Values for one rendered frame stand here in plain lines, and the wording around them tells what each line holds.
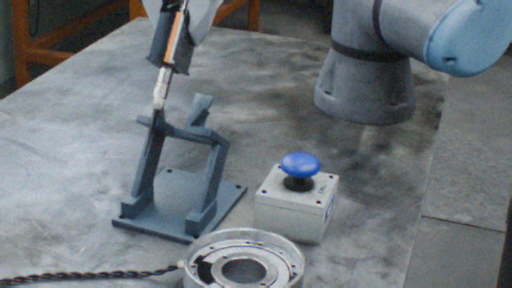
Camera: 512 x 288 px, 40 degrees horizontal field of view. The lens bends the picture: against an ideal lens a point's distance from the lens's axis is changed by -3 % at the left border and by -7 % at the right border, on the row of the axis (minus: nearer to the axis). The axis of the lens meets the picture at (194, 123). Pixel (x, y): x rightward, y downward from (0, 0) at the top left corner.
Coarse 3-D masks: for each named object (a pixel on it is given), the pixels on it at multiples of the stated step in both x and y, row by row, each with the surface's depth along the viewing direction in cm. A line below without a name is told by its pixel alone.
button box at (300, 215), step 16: (272, 176) 76; (288, 176) 75; (320, 176) 76; (336, 176) 76; (272, 192) 73; (288, 192) 73; (304, 192) 73; (320, 192) 73; (336, 192) 77; (256, 208) 73; (272, 208) 72; (288, 208) 72; (304, 208) 71; (320, 208) 70; (256, 224) 74; (272, 224) 73; (288, 224) 73; (304, 224) 72; (320, 224) 71; (304, 240) 73; (320, 240) 72
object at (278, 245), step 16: (208, 240) 67; (224, 240) 68; (240, 240) 68; (256, 240) 68; (272, 240) 67; (288, 240) 66; (192, 256) 65; (224, 256) 66; (240, 256) 65; (256, 256) 65; (288, 256) 65; (192, 272) 61; (224, 272) 65; (240, 272) 66; (256, 272) 65; (272, 272) 63; (304, 272) 62
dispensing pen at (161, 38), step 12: (168, 24) 68; (156, 36) 68; (168, 36) 67; (156, 48) 68; (156, 60) 67; (168, 72) 68; (156, 84) 69; (168, 84) 69; (156, 96) 68; (156, 108) 68; (144, 156) 68
